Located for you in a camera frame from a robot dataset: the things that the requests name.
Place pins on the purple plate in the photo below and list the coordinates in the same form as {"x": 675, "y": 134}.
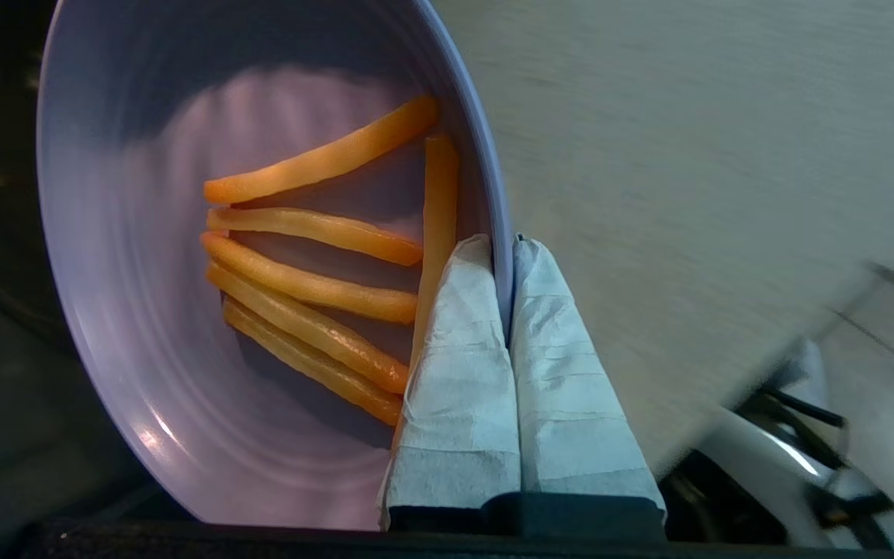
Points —
{"x": 144, "y": 272}

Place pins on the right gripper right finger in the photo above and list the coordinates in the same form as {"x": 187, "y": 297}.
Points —
{"x": 571, "y": 404}

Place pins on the white black robot base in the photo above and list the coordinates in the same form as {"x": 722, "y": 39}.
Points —
{"x": 765, "y": 466}

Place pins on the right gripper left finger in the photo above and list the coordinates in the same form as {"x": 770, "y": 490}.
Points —
{"x": 462, "y": 404}

